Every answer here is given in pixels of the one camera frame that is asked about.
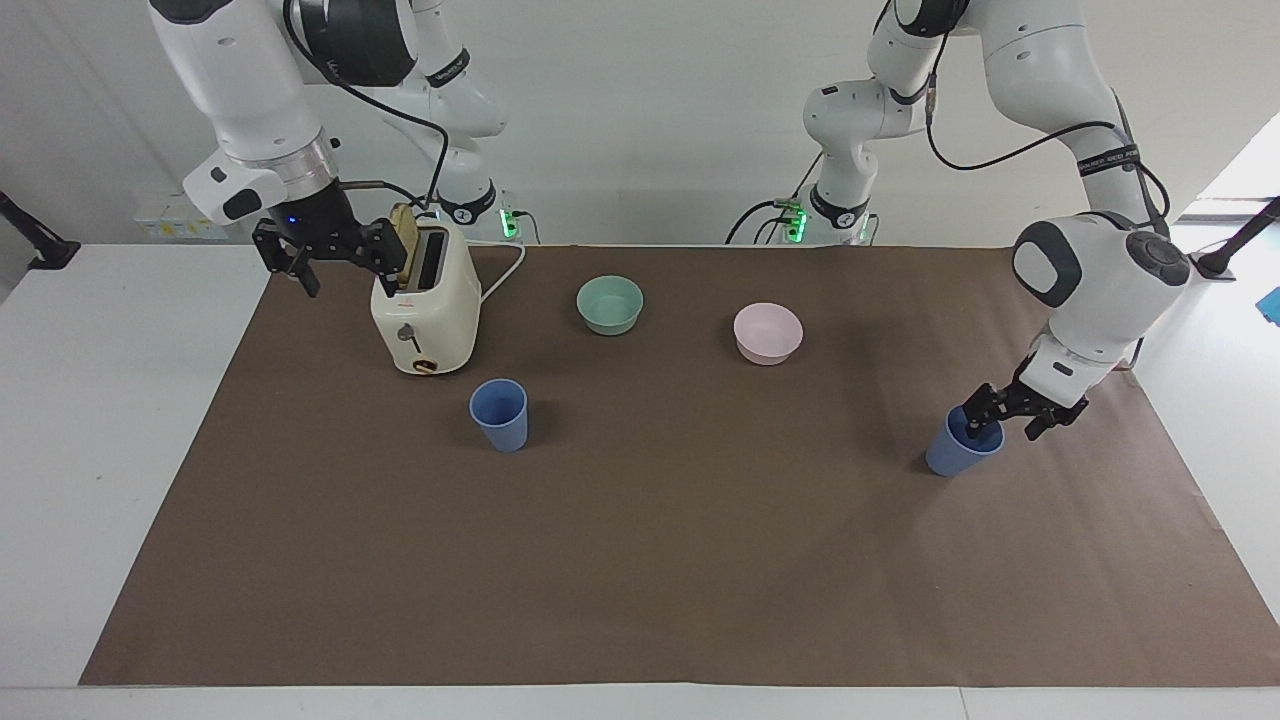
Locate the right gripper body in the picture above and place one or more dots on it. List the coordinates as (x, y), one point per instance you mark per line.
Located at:
(315, 212)

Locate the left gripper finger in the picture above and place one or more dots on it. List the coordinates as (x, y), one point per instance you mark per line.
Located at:
(985, 412)
(1052, 416)

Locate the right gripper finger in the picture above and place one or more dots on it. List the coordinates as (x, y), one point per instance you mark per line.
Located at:
(290, 255)
(385, 250)

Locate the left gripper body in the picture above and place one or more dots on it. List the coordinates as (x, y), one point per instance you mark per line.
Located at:
(1022, 392)

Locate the blue cup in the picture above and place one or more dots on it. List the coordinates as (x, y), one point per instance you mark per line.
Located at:
(500, 415)
(955, 455)

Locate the toast slice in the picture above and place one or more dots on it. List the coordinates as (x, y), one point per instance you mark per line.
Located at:
(402, 235)

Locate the cream toaster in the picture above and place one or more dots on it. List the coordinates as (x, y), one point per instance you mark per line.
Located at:
(430, 320)

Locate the white socket strip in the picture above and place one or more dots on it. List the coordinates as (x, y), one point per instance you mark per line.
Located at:
(170, 225)

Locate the pink bowl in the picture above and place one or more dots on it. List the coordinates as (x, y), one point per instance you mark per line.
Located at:
(768, 335)

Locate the green bowl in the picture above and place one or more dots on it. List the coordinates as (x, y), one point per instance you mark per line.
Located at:
(610, 305)

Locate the blue object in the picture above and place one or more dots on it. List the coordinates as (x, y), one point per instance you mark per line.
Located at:
(1270, 306)

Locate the black stand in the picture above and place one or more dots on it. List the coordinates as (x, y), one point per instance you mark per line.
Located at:
(35, 242)
(1235, 245)

